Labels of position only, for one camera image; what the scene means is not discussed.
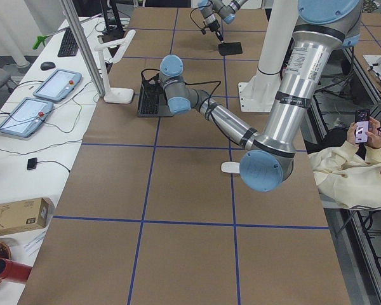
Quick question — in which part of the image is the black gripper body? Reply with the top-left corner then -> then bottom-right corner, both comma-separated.
208,20 -> 220,35

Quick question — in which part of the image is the black mouse pad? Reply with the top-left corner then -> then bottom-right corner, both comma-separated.
218,42 -> 243,56

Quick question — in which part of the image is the grey laptop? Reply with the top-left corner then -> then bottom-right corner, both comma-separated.
137,81 -> 173,118

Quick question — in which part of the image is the white wireless mouse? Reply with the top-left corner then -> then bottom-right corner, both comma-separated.
221,161 -> 240,174

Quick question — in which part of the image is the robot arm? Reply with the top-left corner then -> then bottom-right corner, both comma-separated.
159,1 -> 363,192
197,0 -> 247,45

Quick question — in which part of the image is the white desk lamp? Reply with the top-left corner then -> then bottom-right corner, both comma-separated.
93,29 -> 137,104

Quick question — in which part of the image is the black computer mouse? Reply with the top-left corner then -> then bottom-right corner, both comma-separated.
40,61 -> 56,71

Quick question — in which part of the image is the black keyboard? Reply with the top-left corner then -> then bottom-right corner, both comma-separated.
57,28 -> 79,57

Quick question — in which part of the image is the far teach pendant tablet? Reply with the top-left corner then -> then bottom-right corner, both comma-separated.
33,69 -> 82,102

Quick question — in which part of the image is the teach pendant tablet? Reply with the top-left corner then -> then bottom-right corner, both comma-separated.
33,69 -> 82,102
0,98 -> 53,138

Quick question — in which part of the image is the smartphone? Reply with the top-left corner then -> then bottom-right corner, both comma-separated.
355,109 -> 370,144

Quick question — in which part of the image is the person in cream sweater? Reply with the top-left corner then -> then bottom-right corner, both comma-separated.
309,118 -> 381,210

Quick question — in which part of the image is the near teach pendant tablet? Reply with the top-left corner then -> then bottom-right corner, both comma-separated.
0,98 -> 53,138

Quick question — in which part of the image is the small black device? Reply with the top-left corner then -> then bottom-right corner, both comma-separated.
27,158 -> 38,170

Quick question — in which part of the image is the cardboard box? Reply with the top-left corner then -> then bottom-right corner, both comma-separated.
0,198 -> 54,236

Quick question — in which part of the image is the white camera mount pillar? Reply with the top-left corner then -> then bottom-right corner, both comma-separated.
238,0 -> 298,112

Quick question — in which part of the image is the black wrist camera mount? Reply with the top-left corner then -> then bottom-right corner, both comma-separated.
141,72 -> 161,93

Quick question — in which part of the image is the aluminium frame post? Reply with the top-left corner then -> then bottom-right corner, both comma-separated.
60,0 -> 105,97

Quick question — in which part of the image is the green handled tool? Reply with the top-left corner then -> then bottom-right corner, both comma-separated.
32,35 -> 48,50

